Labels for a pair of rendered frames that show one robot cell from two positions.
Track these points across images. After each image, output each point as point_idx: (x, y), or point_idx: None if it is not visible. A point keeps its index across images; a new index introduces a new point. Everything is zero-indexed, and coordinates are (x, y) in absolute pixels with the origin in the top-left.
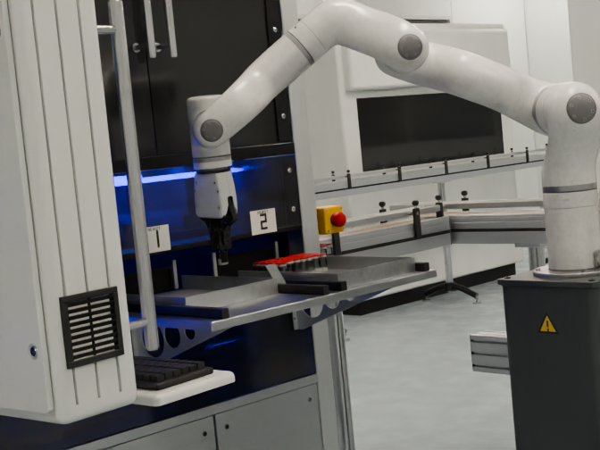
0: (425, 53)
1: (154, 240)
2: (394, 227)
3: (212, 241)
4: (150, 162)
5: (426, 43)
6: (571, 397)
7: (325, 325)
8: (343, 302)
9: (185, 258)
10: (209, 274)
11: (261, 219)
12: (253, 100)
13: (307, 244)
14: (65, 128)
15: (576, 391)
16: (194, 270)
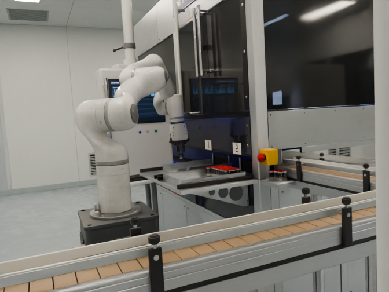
0: (120, 83)
1: (208, 145)
2: (345, 178)
3: (181, 149)
4: (207, 116)
5: (120, 78)
6: None
7: (259, 211)
8: (216, 195)
9: (232, 156)
10: (238, 165)
11: (235, 146)
12: (154, 99)
13: (253, 165)
14: None
15: None
16: (234, 162)
